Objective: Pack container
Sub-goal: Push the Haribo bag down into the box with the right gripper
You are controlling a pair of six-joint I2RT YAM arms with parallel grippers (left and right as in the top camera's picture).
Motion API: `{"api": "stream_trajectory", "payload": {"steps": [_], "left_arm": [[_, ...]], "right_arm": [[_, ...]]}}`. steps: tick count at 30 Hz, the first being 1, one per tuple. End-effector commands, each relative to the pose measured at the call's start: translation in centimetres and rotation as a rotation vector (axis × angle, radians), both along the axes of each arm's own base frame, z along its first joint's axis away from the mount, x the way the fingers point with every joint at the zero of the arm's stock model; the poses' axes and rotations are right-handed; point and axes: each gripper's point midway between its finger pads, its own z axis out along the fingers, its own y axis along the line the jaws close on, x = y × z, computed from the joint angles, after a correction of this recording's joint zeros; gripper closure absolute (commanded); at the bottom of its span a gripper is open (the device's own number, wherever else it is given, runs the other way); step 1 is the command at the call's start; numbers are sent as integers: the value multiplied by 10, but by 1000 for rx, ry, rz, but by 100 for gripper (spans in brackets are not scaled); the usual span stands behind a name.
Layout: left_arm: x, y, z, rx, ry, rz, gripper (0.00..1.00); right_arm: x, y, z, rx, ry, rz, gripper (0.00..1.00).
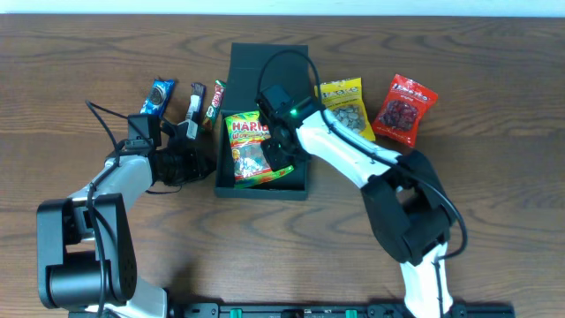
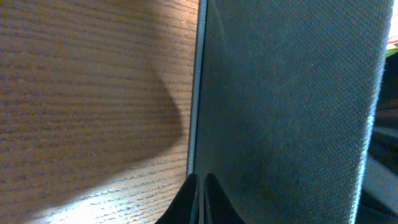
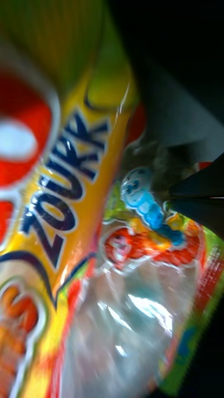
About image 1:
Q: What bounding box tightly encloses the yellow Hacks candy bag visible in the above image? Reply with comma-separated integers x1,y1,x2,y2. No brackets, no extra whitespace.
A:
320,77,376,142

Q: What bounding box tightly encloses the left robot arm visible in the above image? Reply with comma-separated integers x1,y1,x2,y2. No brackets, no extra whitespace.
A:
36,123,215,317

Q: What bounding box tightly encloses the Haribo gummy bag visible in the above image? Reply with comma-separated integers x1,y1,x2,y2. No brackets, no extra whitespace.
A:
225,110,294,188

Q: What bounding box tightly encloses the blue Oreo cookie pack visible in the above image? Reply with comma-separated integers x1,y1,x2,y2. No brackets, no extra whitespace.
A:
139,79,176,118

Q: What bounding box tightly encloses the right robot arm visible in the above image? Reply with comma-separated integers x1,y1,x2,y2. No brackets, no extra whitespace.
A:
260,107,464,317

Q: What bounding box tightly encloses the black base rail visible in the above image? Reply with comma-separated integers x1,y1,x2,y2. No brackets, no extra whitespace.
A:
167,302,516,318

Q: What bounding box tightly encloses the red Hacks candy bag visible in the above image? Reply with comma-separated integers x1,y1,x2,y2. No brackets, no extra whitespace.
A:
372,74,438,148

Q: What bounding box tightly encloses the purple white chocolate bar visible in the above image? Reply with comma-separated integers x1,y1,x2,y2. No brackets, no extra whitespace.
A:
185,82,206,140

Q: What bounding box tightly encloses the red green candy bar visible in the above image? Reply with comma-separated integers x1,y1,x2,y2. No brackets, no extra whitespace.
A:
202,79,226,132

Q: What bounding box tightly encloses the dark green open box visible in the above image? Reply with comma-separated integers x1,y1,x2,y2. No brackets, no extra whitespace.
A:
215,42,311,201

